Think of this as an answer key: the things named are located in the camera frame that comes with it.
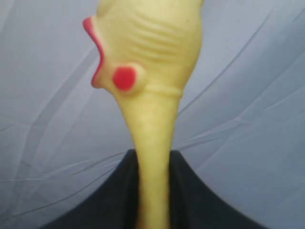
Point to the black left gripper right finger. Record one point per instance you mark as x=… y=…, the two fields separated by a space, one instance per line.
x=194 y=206

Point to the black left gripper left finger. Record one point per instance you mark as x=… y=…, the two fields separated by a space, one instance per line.
x=113 y=205

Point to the whole yellow rubber chicken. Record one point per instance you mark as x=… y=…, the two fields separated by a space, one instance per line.
x=148 y=51

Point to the blue-grey backdrop curtain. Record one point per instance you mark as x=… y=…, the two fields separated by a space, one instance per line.
x=241 y=123

